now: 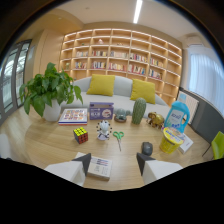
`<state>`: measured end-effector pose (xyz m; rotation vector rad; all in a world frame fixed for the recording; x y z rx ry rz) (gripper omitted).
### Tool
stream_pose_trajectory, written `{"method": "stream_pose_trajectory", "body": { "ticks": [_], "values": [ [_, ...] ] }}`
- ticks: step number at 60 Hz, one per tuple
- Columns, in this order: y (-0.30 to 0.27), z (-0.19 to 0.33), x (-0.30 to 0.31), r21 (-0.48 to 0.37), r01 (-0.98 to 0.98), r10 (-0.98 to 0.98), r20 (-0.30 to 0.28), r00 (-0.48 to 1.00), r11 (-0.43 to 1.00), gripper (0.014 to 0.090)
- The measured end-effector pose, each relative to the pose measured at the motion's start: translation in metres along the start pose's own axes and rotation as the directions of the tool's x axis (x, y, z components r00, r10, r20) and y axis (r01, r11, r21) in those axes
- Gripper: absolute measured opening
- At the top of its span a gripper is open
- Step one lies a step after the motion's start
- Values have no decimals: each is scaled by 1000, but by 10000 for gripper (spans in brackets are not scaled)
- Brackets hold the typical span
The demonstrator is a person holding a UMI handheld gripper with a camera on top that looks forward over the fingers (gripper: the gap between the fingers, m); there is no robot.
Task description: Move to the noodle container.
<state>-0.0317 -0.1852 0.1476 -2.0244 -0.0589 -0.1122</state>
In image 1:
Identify yellow noodle cup container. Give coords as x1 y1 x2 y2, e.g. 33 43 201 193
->
158 126 185 155

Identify grey computer mouse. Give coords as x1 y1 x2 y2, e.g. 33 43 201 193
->
141 141 154 157

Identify rubik's cube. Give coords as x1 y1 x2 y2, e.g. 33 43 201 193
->
72 126 89 145

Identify white flat box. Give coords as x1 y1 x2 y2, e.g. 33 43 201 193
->
177 132 195 155

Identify gold elephant figurine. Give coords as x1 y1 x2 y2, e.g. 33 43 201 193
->
146 111 166 129

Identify colourful picture book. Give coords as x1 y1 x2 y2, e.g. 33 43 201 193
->
58 107 89 126

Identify blue detergent bottle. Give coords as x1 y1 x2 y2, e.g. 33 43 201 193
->
163 100 191 134

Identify green cactus ornament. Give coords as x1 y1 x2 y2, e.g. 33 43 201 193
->
131 97 148 126

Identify small grey-green elephant figurine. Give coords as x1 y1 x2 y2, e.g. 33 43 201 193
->
113 108 132 123

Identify lime green chair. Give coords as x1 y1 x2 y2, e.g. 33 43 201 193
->
210 130 224 160

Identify purple box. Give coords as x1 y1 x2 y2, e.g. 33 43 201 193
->
88 101 115 121

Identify yellow cushion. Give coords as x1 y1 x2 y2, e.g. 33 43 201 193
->
86 73 116 98
129 78 157 105

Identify green potted plant white pot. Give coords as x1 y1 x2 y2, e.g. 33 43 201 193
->
18 62 84 122

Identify grey sofa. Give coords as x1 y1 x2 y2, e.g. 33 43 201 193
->
59 75 172 120

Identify glass door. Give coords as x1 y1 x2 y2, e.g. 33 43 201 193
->
0 38 33 126

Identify wooden bookshelf with books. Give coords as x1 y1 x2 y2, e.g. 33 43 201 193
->
58 27 183 107

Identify ceiling strip light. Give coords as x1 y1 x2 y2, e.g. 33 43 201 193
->
132 0 144 25

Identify green-handled scissors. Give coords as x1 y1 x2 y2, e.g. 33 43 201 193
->
112 130 125 152

